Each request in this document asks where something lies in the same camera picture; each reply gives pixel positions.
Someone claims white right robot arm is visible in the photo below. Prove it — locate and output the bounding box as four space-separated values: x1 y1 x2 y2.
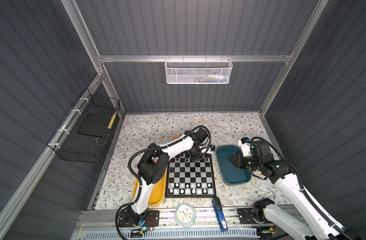
230 137 360 240

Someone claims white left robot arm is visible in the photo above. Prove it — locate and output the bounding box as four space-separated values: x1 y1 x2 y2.
127 126 211 218

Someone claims teal tray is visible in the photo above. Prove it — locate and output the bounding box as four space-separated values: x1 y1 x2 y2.
216 145 252 186

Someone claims black and white chessboard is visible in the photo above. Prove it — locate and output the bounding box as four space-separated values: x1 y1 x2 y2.
165 151 216 198

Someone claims blue stapler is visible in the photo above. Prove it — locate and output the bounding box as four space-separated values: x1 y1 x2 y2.
212 197 228 232

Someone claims yellow tray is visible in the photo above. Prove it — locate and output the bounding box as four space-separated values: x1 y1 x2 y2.
148 170 167 206

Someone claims pale green clock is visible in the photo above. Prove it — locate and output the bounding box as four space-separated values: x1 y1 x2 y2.
174 203 196 228

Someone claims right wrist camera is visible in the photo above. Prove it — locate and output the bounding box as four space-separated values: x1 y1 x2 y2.
238 137 252 157

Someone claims black corrugated left cable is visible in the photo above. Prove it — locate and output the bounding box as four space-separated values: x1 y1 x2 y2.
114 125 212 240

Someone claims black corrugated cable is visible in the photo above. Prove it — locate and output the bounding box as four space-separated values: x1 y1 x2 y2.
251 136 353 240
114 125 212 240

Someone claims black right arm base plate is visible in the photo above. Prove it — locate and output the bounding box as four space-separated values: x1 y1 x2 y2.
237 208 272 225

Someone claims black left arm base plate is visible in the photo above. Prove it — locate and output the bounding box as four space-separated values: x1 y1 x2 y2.
118 210 160 228

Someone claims white wire basket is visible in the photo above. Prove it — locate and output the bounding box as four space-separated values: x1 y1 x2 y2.
164 58 233 85

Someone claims black corrugated right cable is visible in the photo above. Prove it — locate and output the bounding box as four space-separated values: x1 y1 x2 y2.
251 136 353 240

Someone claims black wire basket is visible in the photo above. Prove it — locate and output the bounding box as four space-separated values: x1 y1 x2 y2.
47 90 121 164

